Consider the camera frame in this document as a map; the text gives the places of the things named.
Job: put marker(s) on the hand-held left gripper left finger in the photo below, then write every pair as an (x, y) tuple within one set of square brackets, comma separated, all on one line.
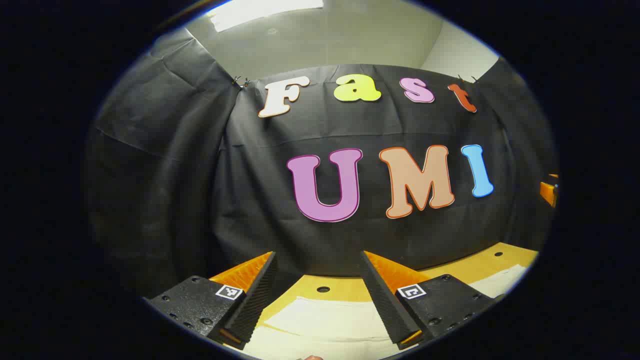
[(256, 302)]

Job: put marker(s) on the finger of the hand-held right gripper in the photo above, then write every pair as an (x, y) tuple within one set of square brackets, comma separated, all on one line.
[(548, 191)]

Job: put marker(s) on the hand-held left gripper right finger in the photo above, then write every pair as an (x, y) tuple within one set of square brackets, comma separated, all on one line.
[(387, 306)]

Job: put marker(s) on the white jeans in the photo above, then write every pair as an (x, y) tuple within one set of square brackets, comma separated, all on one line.
[(325, 322)]

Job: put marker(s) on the black backdrop cloth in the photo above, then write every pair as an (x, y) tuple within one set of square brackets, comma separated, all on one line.
[(250, 175)]

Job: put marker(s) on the metal binder clip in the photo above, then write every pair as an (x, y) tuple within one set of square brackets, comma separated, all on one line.
[(241, 81), (466, 78)]

